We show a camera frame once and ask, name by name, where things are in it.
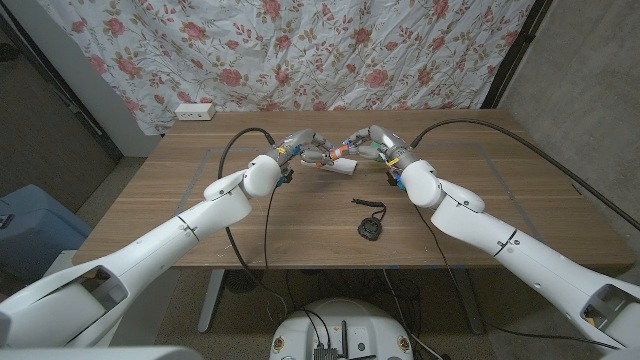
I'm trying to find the thin black left wrist cable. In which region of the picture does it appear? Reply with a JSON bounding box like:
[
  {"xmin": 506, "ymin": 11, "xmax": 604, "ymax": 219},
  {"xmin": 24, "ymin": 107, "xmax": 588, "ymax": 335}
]
[{"xmin": 262, "ymin": 183, "xmax": 281, "ymax": 274}]

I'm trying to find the metal table leg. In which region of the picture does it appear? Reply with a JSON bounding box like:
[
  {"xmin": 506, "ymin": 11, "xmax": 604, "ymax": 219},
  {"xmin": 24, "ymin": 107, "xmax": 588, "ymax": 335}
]
[
  {"xmin": 197, "ymin": 268, "xmax": 226, "ymax": 335},
  {"xmin": 452, "ymin": 268, "xmax": 485, "ymax": 335}
]

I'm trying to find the black stopwatch with cord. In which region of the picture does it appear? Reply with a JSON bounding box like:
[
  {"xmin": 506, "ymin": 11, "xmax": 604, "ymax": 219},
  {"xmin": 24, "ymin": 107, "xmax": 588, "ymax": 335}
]
[{"xmin": 350, "ymin": 197, "xmax": 388, "ymax": 242}]

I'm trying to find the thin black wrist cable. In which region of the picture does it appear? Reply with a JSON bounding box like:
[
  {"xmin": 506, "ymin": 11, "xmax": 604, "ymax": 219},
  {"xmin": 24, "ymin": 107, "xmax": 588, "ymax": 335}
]
[
  {"xmin": 412, "ymin": 203, "xmax": 622, "ymax": 350},
  {"xmin": 262, "ymin": 183, "xmax": 281, "ymax": 274}
]

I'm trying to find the flat white rectangular box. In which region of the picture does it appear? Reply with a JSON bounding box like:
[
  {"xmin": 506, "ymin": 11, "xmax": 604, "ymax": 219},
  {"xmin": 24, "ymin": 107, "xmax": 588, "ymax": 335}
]
[{"xmin": 319, "ymin": 158, "xmax": 359, "ymax": 176}]

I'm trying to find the round black floor fan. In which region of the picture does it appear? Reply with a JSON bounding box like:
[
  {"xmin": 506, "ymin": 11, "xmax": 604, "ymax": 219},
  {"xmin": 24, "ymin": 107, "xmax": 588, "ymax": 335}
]
[{"xmin": 222, "ymin": 268, "xmax": 265, "ymax": 294}]

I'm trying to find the floral rose print curtain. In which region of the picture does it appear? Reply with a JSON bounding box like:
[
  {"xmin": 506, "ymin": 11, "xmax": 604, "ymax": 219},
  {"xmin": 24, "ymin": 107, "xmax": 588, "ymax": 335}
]
[{"xmin": 37, "ymin": 0, "xmax": 536, "ymax": 136}]

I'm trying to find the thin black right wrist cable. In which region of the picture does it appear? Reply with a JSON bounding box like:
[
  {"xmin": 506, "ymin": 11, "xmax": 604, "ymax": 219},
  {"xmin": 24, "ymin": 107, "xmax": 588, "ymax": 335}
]
[{"xmin": 412, "ymin": 203, "xmax": 622, "ymax": 350}]

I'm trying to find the white robot torso base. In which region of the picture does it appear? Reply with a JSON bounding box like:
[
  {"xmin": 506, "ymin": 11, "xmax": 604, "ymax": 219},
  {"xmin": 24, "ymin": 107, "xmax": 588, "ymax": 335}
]
[{"xmin": 268, "ymin": 298, "xmax": 415, "ymax": 360}]

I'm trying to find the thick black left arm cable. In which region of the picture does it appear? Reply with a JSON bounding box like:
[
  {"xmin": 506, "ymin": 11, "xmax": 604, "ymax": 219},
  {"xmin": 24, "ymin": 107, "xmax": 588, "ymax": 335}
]
[{"xmin": 217, "ymin": 126, "xmax": 290, "ymax": 315}]

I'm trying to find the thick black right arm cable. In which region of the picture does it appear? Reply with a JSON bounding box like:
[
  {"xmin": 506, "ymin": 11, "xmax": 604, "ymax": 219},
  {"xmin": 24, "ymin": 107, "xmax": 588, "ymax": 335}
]
[{"xmin": 410, "ymin": 117, "xmax": 640, "ymax": 231}]

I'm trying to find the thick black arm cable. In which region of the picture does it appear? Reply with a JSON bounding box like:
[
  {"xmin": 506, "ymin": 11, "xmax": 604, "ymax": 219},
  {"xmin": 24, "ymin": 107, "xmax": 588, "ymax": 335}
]
[
  {"xmin": 410, "ymin": 117, "xmax": 640, "ymax": 231},
  {"xmin": 217, "ymin": 126, "xmax": 290, "ymax": 315}
]

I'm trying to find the white power strip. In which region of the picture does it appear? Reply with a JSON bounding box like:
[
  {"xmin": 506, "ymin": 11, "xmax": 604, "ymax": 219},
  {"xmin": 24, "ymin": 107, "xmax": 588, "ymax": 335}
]
[{"xmin": 174, "ymin": 102, "xmax": 217, "ymax": 122}]

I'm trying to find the black backdrop stand pole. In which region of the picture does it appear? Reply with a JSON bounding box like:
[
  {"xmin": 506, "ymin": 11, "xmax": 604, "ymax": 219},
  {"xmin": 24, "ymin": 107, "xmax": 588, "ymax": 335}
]
[{"xmin": 480, "ymin": 0, "xmax": 554, "ymax": 110}]

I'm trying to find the white floor cable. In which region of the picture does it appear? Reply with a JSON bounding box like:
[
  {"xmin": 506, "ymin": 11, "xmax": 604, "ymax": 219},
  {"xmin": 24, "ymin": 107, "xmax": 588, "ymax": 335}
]
[{"xmin": 382, "ymin": 269, "xmax": 444, "ymax": 360}]

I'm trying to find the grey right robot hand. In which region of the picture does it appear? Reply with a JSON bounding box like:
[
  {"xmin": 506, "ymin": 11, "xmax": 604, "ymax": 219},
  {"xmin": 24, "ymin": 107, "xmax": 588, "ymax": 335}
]
[{"xmin": 342, "ymin": 124, "xmax": 420, "ymax": 169}]

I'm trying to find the blue plastic bin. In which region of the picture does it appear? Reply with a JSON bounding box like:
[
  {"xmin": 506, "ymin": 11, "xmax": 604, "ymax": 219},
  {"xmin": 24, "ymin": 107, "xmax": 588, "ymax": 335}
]
[{"xmin": 0, "ymin": 183, "xmax": 94, "ymax": 281}]

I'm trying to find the black floor cable tangle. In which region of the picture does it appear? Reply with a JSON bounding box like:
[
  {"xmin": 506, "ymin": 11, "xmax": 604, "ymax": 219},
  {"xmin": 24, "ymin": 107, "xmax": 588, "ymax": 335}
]
[{"xmin": 284, "ymin": 269, "xmax": 426, "ymax": 351}]

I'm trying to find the glue stick with blue label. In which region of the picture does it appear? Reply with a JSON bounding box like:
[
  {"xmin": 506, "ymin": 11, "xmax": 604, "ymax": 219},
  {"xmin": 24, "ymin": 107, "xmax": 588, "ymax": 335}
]
[{"xmin": 315, "ymin": 148, "xmax": 346, "ymax": 169}]

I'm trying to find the white robot head rim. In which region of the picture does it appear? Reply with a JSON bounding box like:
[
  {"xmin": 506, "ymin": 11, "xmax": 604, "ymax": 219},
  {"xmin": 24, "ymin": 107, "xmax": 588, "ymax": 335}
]
[{"xmin": 0, "ymin": 346, "xmax": 204, "ymax": 360}]

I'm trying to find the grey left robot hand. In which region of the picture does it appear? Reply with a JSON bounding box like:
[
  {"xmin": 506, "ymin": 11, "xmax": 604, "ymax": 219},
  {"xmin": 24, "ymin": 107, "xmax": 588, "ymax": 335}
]
[{"xmin": 267, "ymin": 128, "xmax": 335, "ymax": 169}]

